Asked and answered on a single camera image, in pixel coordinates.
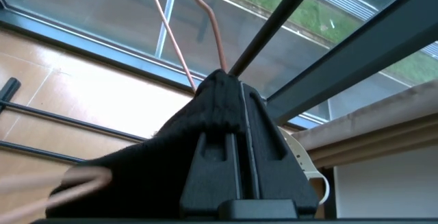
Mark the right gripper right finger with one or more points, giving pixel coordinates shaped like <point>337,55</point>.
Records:
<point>273,169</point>

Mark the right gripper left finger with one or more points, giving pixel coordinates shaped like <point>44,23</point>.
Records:
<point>212,176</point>

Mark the black shorts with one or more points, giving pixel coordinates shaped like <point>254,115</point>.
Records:
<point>154,169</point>

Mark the white laundry basket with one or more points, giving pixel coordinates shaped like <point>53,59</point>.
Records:
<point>304,159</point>

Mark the black clothes rack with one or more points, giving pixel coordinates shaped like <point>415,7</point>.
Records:
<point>273,22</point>

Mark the beige curtain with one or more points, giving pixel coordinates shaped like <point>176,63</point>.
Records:
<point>369,124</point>

